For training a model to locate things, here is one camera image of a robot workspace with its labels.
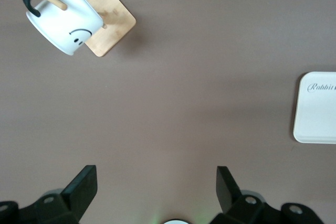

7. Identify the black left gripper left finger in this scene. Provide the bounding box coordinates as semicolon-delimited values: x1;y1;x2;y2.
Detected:
0;165;98;224

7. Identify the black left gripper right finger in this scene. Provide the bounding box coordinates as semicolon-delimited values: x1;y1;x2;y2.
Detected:
209;166;322;224

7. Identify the white mug with black handle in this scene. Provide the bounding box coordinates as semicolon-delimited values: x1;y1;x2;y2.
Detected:
22;0;105;57

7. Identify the white rectangular tray with script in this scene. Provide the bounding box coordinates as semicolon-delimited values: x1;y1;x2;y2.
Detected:
292;71;336;145

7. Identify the wooden mug rack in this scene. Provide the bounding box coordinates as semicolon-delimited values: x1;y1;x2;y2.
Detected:
0;0;137;58

